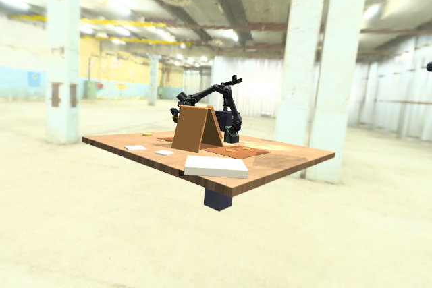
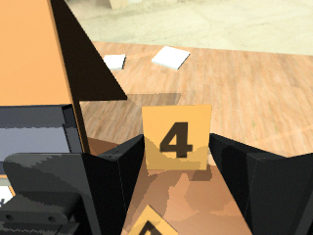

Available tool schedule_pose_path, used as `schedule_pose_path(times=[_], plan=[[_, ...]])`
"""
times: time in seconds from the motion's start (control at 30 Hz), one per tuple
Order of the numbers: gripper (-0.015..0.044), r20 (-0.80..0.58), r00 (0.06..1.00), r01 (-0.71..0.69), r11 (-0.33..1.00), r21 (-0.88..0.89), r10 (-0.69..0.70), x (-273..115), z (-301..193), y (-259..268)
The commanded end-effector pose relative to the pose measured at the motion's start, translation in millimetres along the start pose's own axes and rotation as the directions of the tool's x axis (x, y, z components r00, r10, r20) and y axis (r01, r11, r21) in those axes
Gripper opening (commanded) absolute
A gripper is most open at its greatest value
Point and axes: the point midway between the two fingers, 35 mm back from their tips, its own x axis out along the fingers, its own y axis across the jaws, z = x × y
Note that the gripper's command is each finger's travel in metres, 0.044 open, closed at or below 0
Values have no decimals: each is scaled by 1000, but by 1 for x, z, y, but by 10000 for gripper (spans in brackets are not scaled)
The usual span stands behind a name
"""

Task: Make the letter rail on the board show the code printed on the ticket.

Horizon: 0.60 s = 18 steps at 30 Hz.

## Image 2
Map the tan letter tile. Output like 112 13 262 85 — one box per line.
128 205 178 235
142 104 212 170

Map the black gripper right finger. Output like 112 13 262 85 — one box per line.
208 133 313 235

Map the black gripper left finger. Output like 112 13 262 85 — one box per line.
3 134 145 235

